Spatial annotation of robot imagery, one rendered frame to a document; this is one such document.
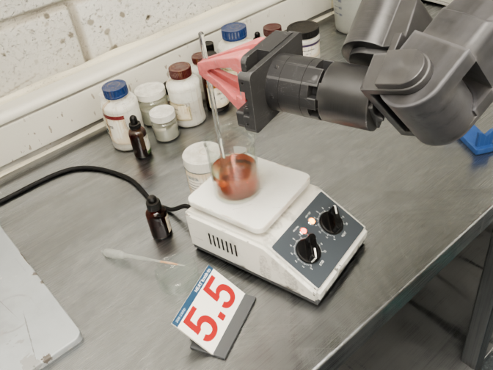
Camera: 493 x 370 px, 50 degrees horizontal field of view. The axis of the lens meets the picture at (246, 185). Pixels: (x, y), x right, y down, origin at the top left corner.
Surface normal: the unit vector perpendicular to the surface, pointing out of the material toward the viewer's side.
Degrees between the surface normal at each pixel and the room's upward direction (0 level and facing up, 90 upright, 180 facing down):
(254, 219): 0
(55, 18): 90
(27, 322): 0
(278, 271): 90
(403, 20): 37
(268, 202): 0
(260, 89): 90
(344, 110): 85
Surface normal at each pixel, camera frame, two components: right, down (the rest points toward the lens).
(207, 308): 0.50, -0.48
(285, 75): -0.47, -0.09
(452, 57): -0.63, -0.40
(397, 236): -0.11, -0.77
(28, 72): 0.65, 0.42
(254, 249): -0.59, 0.56
